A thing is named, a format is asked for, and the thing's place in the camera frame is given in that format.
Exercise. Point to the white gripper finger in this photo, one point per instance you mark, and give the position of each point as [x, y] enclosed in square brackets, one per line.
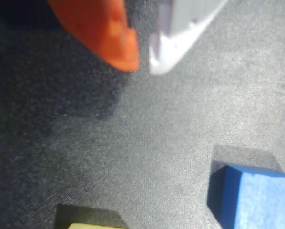
[178, 31]

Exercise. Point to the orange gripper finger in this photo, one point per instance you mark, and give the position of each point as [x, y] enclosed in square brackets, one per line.
[104, 31]

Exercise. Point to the yellow wooden cube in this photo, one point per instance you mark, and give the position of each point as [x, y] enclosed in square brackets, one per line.
[97, 226]

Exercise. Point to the blue wooden cube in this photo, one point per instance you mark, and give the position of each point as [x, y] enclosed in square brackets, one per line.
[259, 202]

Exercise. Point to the black felt mat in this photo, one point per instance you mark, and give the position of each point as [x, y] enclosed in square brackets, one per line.
[156, 133]

